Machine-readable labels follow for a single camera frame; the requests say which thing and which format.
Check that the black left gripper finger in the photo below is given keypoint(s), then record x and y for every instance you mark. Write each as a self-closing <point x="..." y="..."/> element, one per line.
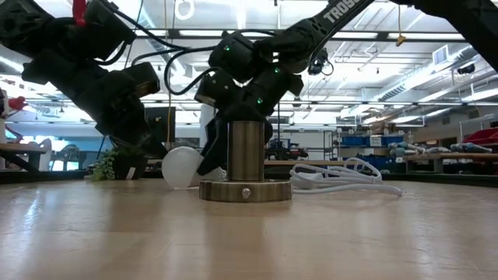
<point x="144" y="149"/>

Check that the brass lamp socket base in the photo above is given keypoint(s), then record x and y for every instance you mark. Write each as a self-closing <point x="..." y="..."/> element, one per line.
<point x="246" y="155"/>

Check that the white light bulb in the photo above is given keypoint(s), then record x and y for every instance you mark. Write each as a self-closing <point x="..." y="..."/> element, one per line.
<point x="181" y="167"/>

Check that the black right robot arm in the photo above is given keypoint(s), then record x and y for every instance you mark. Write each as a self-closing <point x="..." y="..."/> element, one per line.
<point x="303" y="35"/>

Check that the white column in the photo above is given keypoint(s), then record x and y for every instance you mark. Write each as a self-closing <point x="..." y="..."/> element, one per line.
<point x="207" y="128"/>

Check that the small potted green plant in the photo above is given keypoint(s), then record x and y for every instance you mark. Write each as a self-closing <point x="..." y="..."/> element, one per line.
<point x="120" y="167"/>

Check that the red plastic object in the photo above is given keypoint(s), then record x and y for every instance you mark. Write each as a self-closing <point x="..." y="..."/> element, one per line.
<point x="17" y="103"/>

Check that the blue storage bin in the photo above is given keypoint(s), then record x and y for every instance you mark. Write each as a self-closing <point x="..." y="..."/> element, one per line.
<point x="393" y="141"/>
<point x="354" y="141"/>

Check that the wooden workbench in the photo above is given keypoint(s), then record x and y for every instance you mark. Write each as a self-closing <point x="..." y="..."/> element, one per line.
<point x="19" y="148"/>
<point x="467" y="157"/>

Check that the teal grey handheld device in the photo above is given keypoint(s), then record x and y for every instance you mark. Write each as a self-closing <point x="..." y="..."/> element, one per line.
<point x="406" y="149"/>
<point x="470" y="148"/>

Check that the white ceiling air vent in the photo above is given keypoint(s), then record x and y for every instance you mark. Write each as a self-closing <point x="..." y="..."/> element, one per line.
<point x="440" y="55"/>

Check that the red storage bin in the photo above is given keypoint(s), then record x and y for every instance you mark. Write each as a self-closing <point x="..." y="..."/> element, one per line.
<point x="482" y="137"/>

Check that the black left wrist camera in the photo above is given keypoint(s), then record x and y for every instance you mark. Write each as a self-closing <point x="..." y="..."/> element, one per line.
<point x="142" y="78"/>

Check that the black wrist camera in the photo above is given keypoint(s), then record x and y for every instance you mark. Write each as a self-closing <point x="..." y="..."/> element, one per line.
<point x="142" y="78"/>
<point x="212" y="87"/>

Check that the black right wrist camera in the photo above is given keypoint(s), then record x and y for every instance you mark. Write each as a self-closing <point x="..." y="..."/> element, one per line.
<point x="212" y="87"/>

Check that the black ceiling camera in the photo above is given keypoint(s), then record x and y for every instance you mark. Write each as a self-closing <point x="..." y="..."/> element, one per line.
<point x="319" y="58"/>

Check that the black aluminium table frame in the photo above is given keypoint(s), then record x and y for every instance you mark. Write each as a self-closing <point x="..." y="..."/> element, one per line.
<point x="39" y="177"/>

